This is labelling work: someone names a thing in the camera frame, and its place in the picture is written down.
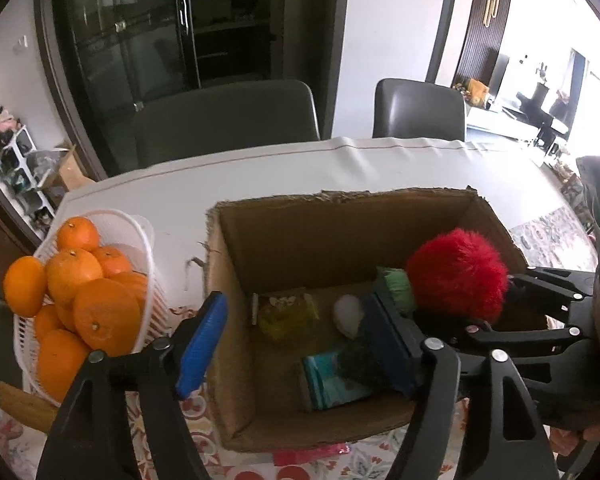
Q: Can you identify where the floral tissue cover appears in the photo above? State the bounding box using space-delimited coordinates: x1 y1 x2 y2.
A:
0 395 48 480

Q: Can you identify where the pink wrapper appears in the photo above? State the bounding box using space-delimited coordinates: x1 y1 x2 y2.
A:
272 441 352 467

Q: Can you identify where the grey dining chair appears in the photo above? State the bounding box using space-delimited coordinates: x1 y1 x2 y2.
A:
132 80 321 168
372 78 467 141

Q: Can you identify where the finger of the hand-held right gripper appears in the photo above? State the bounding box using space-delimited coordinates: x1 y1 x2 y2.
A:
455 310 593 363
507 266 596 318

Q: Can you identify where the white plush toy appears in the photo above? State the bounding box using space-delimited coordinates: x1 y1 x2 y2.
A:
332 294 366 339

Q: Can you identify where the brown cardboard box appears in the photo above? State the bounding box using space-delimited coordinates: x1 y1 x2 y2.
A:
202 186 548 453

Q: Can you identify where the pile of oranges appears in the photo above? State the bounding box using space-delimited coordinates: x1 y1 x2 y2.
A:
2 216 148 403

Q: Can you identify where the yellow woven tissue box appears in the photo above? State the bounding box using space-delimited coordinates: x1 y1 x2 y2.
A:
0 380 61 433

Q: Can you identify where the dark slatted wall panel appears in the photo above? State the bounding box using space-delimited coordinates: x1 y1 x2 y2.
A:
452 0 515 86

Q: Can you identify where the blue tissue packet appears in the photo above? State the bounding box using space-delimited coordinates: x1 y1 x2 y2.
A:
295 350 373 413

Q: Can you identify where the person's right hand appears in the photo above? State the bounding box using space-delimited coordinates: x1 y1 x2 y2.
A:
547 407 600 471

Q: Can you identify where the red fluffy pompom toy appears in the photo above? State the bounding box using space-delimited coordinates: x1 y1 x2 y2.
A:
375 227 511 323

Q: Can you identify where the yellow bag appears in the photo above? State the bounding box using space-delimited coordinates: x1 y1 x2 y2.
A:
467 78 491 106

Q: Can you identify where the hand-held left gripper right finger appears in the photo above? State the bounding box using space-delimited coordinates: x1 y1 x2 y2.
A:
365 290 561 480

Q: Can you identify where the yellow soft pouch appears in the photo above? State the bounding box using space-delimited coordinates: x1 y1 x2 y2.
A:
252 287 321 343

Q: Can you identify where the white plastic basket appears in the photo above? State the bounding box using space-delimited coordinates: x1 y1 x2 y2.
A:
12 208 173 408

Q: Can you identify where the small brown carton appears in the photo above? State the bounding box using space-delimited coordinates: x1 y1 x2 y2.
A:
55 145 96 191

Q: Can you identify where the black glass sliding door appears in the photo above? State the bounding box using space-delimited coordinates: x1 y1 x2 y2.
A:
35 0 353 181

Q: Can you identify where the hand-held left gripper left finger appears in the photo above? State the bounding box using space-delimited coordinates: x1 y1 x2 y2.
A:
36 291 229 480

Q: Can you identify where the white shoe rack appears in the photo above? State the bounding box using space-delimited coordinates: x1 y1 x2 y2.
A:
0 127 56 226

